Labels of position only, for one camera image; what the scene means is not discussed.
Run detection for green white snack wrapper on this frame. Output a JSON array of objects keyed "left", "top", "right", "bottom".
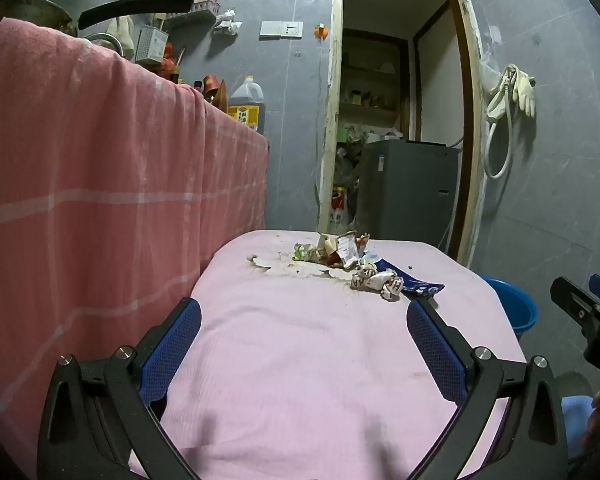
[{"left": 293, "top": 242, "right": 327, "bottom": 264}]

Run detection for pile of white peel scraps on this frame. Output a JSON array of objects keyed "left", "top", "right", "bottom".
[{"left": 247, "top": 254, "right": 354, "bottom": 282}]

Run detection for white wall switch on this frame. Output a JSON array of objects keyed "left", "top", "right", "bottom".
[{"left": 259, "top": 20, "right": 303, "bottom": 40}]

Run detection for pink tablecloth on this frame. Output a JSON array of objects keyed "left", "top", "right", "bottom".
[{"left": 130, "top": 229, "right": 528, "bottom": 480}]

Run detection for cream rubber gloves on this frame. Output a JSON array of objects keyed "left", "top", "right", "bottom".
[{"left": 510, "top": 64, "right": 537, "bottom": 118}]

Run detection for white plastic basket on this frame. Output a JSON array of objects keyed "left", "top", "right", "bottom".
[{"left": 134, "top": 25, "right": 170, "bottom": 66}]

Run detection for blue snack wrapper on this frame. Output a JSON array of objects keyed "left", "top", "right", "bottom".
[{"left": 365, "top": 255, "right": 444, "bottom": 302}]

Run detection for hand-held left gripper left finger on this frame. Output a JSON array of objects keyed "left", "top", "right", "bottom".
[{"left": 36, "top": 297, "right": 203, "bottom": 480}]

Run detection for metal bowl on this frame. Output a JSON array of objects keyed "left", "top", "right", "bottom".
[{"left": 82, "top": 32, "right": 127, "bottom": 59}]

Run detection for cream hanging cloth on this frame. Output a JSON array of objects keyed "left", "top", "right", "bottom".
[{"left": 105, "top": 15, "right": 134, "bottom": 52}]

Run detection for white hanging bag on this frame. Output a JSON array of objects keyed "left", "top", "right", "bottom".
[{"left": 479, "top": 55, "right": 512, "bottom": 121}]

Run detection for crumpled white plastic bag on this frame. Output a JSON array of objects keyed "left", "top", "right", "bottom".
[{"left": 214, "top": 8, "right": 243, "bottom": 36}]

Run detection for person's right hand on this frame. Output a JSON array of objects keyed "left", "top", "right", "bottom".
[{"left": 582, "top": 382, "right": 600, "bottom": 453}]

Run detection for white hose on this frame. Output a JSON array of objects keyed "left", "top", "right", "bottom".
[{"left": 482, "top": 67, "right": 517, "bottom": 180}]

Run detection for red white sack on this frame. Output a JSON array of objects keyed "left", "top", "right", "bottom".
[{"left": 330, "top": 186, "right": 358, "bottom": 226}]

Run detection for wooden door frame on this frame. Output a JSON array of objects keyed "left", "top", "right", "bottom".
[{"left": 317, "top": 0, "right": 483, "bottom": 266}]

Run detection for grey wall shelf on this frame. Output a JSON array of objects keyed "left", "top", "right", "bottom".
[{"left": 162, "top": 10, "right": 217, "bottom": 31}]

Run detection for pink checked towel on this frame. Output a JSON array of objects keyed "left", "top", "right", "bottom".
[{"left": 0, "top": 16, "right": 271, "bottom": 480}]

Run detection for grey washing machine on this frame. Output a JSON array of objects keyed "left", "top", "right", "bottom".
[{"left": 355, "top": 139, "right": 461, "bottom": 253}]

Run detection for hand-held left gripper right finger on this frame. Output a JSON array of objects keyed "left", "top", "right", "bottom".
[{"left": 406, "top": 298, "right": 568, "bottom": 480}]

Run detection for red white snack wrapper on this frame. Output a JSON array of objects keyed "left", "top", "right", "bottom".
[{"left": 320, "top": 231, "right": 372, "bottom": 270}]

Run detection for person's blue pants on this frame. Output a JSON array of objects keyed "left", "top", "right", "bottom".
[{"left": 561, "top": 395, "right": 597, "bottom": 461}]

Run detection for wooden shelf unit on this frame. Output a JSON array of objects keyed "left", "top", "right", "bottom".
[{"left": 340, "top": 30, "right": 411, "bottom": 126}]

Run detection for white brown-print wrapper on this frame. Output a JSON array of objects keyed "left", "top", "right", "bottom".
[{"left": 351, "top": 266, "right": 406, "bottom": 302}]

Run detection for metal pan with black handle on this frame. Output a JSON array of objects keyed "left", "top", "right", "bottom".
[{"left": 10, "top": 0, "right": 195, "bottom": 38}]

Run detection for red condiment container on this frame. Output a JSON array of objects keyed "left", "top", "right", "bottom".
[{"left": 162, "top": 42, "right": 182, "bottom": 83}]

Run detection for large cooking oil bottle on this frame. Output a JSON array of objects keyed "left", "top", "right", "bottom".
[{"left": 227, "top": 75, "right": 266, "bottom": 133}]

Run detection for blue plastic basin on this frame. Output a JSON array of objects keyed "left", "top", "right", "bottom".
[{"left": 480, "top": 275, "right": 538, "bottom": 343}]

